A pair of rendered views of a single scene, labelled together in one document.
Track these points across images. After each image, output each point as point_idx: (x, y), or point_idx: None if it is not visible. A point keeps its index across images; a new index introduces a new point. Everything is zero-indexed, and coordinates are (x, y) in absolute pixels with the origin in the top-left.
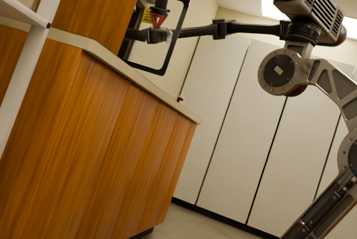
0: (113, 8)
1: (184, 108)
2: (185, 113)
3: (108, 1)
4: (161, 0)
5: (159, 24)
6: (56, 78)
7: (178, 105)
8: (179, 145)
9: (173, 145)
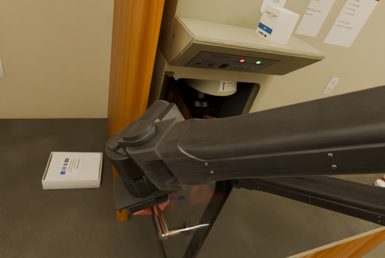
0: (121, 128)
1: (346, 239)
2: (352, 239)
3: (121, 112)
4: (122, 181)
5: (149, 212)
6: None
7: (310, 251)
8: (356, 243)
9: (334, 252)
